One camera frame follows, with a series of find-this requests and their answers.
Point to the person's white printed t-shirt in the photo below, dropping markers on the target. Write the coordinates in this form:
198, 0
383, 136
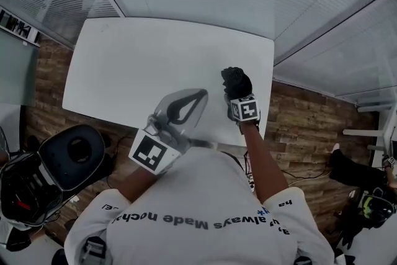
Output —
198, 195

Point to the white office desk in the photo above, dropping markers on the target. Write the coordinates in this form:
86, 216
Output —
375, 121

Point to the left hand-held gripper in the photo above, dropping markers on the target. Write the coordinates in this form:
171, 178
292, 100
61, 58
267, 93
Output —
149, 153

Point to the person's left forearm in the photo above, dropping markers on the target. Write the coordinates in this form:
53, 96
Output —
136, 183

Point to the person's right forearm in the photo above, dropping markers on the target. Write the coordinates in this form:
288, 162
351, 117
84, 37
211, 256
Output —
263, 164

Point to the white power strip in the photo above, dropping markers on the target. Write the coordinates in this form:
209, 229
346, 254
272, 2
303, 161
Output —
251, 183

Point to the black green headset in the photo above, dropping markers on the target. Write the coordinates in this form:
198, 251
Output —
376, 211

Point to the frosted green glass door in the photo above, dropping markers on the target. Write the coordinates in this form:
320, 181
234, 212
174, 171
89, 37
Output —
15, 71

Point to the white table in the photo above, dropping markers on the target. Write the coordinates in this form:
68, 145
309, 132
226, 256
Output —
149, 65

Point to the black glove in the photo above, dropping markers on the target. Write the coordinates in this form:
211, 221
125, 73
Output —
350, 234

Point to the black white-framed office chair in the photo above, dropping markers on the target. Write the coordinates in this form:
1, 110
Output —
56, 152

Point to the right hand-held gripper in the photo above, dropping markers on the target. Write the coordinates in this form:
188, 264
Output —
248, 110

